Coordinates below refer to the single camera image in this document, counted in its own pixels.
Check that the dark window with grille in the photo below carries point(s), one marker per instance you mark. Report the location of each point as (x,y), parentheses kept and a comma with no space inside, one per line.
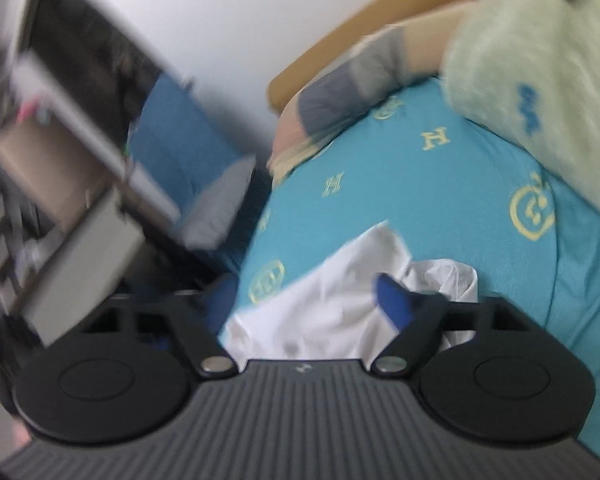
(95,60)

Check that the mustard yellow headboard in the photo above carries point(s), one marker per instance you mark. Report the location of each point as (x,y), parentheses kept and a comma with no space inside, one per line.
(380,25)

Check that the white shirt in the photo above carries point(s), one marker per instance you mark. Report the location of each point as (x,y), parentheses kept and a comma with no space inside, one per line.
(330,300)

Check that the chair with blue quilted cover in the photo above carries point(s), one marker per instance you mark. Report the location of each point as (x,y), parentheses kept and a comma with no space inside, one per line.
(180,145)

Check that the white table with dark top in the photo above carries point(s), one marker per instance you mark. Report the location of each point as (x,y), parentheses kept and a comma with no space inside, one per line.
(90,260)

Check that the grey and beige checked pillow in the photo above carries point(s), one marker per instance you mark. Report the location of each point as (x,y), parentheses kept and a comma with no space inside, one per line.
(340,90)

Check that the grey seat cushion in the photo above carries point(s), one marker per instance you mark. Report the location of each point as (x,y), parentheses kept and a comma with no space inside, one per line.
(220,205)

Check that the green fleece printed blanket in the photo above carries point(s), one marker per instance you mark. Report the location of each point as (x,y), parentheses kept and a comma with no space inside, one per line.
(540,60)

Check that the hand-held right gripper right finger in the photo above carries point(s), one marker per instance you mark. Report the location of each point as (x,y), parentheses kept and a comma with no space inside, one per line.
(392,300)

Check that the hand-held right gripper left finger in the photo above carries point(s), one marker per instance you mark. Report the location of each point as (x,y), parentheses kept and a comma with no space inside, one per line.
(220,295)

